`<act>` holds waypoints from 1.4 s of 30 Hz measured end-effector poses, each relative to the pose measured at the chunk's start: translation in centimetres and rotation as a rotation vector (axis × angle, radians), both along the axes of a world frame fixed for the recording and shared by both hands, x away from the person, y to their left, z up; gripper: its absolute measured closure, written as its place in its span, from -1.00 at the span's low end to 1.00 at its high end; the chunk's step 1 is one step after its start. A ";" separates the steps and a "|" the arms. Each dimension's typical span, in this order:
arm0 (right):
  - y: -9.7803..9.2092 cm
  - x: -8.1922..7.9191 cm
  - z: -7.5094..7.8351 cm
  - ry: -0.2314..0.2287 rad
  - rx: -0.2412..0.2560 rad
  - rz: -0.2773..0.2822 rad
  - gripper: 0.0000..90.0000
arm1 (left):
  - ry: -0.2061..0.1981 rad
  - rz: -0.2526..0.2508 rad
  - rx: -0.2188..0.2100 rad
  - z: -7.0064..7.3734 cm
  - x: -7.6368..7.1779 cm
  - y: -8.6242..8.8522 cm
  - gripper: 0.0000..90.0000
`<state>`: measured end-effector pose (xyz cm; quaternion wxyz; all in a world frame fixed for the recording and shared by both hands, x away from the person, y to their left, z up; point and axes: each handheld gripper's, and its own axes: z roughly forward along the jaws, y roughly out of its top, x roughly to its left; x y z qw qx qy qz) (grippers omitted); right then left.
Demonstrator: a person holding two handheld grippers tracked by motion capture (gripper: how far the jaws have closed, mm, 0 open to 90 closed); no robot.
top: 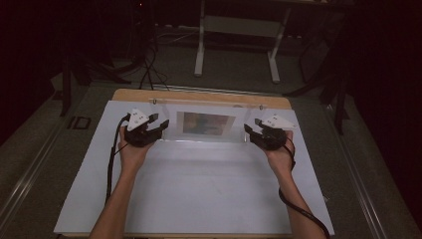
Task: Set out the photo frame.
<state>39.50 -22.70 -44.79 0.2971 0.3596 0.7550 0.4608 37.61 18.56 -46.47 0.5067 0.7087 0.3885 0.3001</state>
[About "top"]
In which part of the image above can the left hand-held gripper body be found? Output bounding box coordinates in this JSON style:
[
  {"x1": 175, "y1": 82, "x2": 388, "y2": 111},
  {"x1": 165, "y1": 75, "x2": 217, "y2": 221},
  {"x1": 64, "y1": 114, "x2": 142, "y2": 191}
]
[{"x1": 123, "y1": 108, "x2": 164, "y2": 148}]

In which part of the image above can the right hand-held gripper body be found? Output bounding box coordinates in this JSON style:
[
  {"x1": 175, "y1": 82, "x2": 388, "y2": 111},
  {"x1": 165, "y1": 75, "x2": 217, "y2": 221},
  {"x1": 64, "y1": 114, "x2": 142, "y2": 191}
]
[{"x1": 256, "y1": 114, "x2": 298, "y2": 151}]

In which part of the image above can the clear acrylic photo frame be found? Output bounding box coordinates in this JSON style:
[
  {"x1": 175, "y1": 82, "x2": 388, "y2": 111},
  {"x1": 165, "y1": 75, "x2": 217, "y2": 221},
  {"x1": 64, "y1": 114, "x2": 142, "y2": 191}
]
[{"x1": 147, "y1": 97, "x2": 268, "y2": 144}]

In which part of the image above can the paper photo print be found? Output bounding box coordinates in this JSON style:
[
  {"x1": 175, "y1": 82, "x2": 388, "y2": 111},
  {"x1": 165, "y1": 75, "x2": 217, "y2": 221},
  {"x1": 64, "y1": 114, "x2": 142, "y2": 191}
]
[{"x1": 175, "y1": 111, "x2": 237, "y2": 136}]

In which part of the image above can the person's right hand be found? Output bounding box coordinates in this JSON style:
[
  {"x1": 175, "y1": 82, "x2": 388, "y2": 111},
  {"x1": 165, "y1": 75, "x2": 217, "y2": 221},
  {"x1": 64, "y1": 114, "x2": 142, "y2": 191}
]
[{"x1": 265, "y1": 129, "x2": 296, "y2": 177}]

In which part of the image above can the person's left hand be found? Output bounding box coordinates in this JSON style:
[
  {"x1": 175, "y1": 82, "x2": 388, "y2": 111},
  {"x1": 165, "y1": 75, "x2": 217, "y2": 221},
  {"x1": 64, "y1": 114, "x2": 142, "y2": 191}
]
[{"x1": 116, "y1": 126, "x2": 155, "y2": 174}]

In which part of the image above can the wooden table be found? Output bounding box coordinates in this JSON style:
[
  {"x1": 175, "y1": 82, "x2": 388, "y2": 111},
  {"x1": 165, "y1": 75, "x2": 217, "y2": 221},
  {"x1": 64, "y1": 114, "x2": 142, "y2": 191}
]
[{"x1": 61, "y1": 88, "x2": 332, "y2": 239}]

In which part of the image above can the black floor socket plate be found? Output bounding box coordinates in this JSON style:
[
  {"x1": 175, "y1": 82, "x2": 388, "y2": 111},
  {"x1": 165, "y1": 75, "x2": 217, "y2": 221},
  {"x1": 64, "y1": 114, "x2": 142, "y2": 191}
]
[{"x1": 67, "y1": 116, "x2": 92, "y2": 130}]

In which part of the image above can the white table cover board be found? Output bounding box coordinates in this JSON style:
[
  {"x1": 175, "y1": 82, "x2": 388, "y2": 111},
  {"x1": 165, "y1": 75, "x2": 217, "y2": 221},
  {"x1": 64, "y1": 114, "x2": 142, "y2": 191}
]
[{"x1": 53, "y1": 100, "x2": 335, "y2": 237}]

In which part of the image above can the black metal stand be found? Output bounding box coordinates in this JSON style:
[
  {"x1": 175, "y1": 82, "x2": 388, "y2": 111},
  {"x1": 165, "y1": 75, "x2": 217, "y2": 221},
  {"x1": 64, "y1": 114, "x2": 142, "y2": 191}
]
[
  {"x1": 59, "y1": 49, "x2": 133, "y2": 118},
  {"x1": 283, "y1": 13, "x2": 352, "y2": 136}
]

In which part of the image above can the bundle of black cables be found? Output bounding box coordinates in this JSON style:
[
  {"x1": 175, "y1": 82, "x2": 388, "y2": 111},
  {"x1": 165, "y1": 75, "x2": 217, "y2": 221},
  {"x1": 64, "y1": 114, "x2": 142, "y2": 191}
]
[{"x1": 137, "y1": 29, "x2": 171, "y2": 92}]

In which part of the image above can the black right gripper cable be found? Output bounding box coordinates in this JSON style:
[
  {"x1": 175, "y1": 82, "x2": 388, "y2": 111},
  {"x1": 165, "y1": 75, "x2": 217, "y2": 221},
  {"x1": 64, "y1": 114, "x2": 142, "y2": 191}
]
[{"x1": 278, "y1": 136, "x2": 332, "y2": 239}]

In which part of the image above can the white metal desk frame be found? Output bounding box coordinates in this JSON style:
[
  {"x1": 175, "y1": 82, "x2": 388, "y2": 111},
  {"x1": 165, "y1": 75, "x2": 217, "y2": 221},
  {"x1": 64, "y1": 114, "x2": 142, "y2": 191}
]
[{"x1": 193, "y1": 0, "x2": 294, "y2": 85}]

